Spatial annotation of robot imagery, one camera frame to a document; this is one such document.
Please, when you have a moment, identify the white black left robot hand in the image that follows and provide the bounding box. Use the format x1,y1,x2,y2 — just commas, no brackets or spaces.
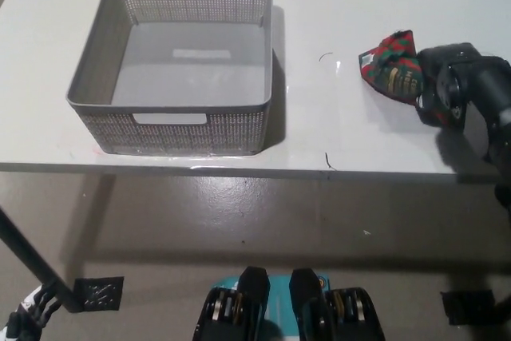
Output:
0,283,63,341

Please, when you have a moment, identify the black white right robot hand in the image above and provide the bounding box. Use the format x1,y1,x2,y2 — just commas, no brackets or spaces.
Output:
414,42,486,129

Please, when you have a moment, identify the red green coffee bean bag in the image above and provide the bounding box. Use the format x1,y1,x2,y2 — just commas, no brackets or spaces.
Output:
358,30,464,126

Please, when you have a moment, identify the black slanted table leg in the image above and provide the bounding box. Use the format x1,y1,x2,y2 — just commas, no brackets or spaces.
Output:
0,204,81,314

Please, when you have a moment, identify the black table foot plate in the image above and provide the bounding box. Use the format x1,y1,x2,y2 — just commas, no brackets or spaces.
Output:
73,276,125,313
440,288,497,328

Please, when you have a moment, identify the black table leg stub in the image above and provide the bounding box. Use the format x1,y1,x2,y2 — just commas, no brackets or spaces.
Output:
493,181,511,214

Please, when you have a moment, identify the black teal robot torso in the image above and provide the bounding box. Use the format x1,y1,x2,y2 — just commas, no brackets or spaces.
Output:
193,265,388,341

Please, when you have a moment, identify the grey perforated plastic basket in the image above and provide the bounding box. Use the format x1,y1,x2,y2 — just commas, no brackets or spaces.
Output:
65,0,275,157

